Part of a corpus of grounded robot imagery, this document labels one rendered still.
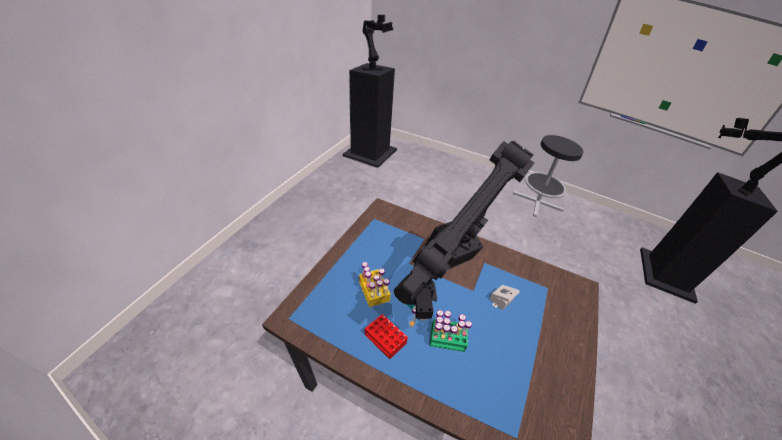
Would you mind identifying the green tube rack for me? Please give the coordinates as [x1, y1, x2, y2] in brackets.
[429, 319, 468, 352]

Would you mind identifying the blue bench mat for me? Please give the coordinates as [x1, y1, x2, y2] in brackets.
[289, 219, 548, 438]

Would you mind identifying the red rack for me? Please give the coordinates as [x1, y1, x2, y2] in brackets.
[365, 314, 408, 359]

